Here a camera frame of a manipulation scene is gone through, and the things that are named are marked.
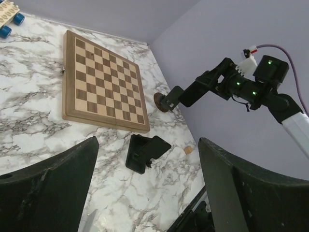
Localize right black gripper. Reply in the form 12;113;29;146
196;58;263;110

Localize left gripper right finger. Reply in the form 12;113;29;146
198;138;309;232

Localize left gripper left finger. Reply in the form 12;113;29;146
0;136;99;232

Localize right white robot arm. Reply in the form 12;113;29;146
196;56;309;156

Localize round base phone stand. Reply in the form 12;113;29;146
154;86;184;113

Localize black phone stand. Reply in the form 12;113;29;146
126;134;171;174

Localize small wooden cube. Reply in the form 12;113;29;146
183;146;194;155

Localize wooden chessboard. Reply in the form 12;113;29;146
61;30;150;133

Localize toy car blue wheels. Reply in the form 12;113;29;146
0;0;25;39

